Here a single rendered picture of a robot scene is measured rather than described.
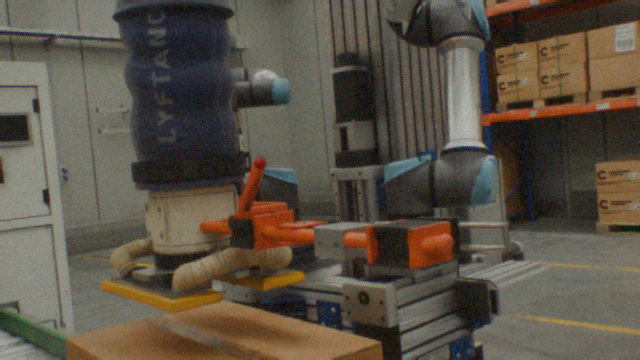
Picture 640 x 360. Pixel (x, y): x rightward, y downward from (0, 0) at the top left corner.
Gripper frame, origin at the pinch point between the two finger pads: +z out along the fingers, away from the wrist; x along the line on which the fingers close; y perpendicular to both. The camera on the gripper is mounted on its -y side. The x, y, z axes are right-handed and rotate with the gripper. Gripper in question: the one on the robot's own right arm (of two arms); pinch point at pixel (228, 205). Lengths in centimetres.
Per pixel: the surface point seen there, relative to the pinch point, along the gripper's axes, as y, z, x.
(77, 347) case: 9, 25, -46
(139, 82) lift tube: 32, -28, -36
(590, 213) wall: -313, 110, 778
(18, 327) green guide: -180, 58, -12
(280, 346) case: 48, 24, -21
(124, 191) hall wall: -921, 27, 353
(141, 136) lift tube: 32, -18, -37
